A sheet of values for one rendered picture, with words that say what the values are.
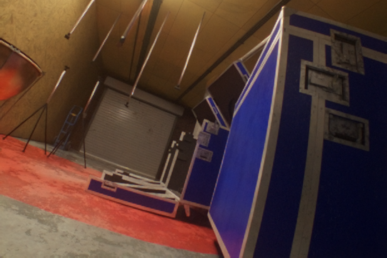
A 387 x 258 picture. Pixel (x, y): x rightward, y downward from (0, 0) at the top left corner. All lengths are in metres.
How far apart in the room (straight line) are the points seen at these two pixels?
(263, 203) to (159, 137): 7.38
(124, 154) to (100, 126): 1.39
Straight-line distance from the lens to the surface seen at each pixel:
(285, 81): 0.67
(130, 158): 7.67
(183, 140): 2.73
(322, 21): 0.92
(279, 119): 0.61
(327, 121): 0.68
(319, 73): 0.77
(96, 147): 7.71
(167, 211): 1.84
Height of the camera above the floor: 0.37
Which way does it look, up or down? 19 degrees up
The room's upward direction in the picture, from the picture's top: 18 degrees clockwise
